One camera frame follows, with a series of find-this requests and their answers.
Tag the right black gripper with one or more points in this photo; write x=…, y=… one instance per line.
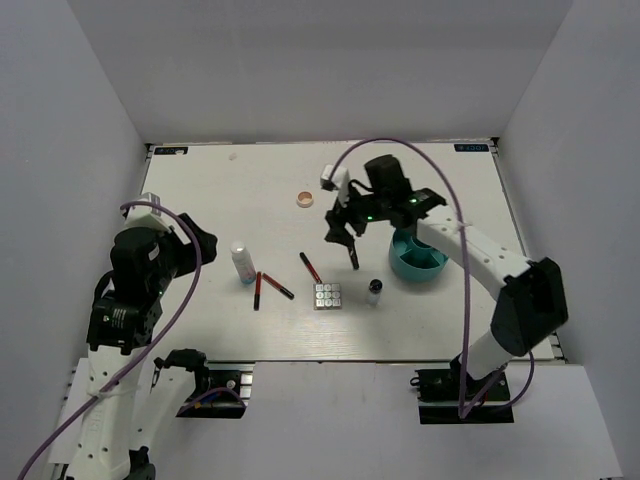
x=337, y=220

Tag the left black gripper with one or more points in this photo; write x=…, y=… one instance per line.
x=188, y=249

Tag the black squeeze tube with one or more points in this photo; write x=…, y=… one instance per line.
x=353, y=257

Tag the red lip gloss black cap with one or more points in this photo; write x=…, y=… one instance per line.
x=278, y=286

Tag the white lotion bottle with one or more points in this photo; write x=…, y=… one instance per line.
x=243, y=262

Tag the red lip gloss tube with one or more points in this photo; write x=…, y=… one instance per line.
x=257, y=291

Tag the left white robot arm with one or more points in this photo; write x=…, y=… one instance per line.
x=113, y=442

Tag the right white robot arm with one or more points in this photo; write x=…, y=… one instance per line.
x=529, y=295

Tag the red lip gloss near palette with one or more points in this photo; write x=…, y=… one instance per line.
x=310, y=267

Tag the clear bottle black cap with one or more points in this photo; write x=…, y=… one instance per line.
x=374, y=292

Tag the clear eyeshadow palette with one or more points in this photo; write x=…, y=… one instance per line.
x=327, y=296

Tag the teal round organizer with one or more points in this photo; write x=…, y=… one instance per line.
x=413, y=261

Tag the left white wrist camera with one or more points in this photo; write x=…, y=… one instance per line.
x=146, y=216

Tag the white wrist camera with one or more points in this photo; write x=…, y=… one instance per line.
x=338, y=181
x=146, y=216

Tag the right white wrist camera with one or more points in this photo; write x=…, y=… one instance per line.
x=338, y=181

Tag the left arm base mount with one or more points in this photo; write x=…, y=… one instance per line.
x=226, y=394

